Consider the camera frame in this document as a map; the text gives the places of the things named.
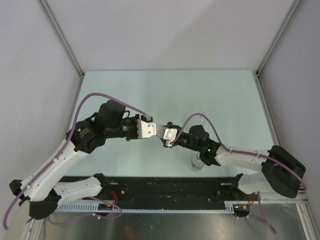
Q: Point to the short clear bottle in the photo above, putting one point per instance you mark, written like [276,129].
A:
[196,162]

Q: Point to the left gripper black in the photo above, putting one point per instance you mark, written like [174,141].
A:
[134,119]

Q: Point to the left aluminium corner post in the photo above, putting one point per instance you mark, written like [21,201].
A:
[53,22]

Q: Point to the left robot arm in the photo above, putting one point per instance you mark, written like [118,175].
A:
[43,190]

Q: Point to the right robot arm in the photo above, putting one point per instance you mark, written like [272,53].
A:
[275,169]

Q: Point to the slotted cable duct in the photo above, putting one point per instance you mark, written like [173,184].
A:
[96,207]

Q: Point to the clear bottle red label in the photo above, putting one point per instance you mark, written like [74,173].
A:
[160,131]

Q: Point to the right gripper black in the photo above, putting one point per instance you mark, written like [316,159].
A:
[175,126]

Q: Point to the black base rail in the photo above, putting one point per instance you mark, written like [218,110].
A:
[174,191]

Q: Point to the right aluminium corner post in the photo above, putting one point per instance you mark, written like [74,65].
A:
[282,30]

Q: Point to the aluminium corner post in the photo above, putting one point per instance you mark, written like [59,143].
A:
[53,22]
[282,30]

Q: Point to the tall clear empty bottle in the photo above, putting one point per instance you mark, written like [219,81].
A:
[201,120]

